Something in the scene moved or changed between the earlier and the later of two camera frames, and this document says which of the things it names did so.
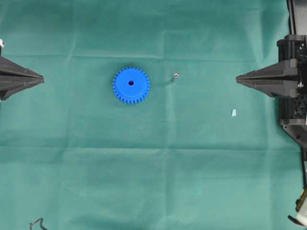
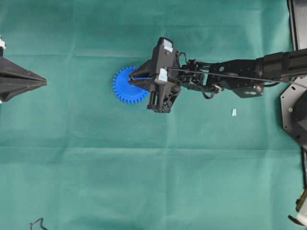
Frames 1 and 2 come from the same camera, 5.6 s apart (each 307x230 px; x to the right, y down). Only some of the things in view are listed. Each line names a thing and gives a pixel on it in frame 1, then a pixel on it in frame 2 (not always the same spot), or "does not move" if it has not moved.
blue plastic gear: (131, 85) does not move
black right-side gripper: (291, 94) to (164, 87)
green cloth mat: (202, 151) does not move
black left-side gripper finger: (8, 67) does not move
